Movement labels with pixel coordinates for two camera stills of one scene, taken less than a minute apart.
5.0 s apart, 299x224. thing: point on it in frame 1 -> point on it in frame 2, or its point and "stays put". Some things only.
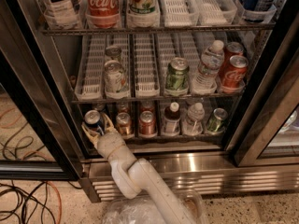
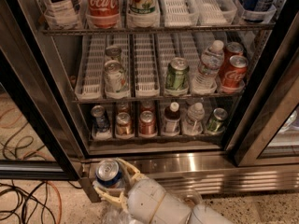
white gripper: [109, 142] -> [146, 199]
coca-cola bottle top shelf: [102, 8] stays put
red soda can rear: [147, 105] stays put
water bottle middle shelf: [205, 79] stays put
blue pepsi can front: [92, 119] -> [108, 173]
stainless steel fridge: [201, 82] stays put
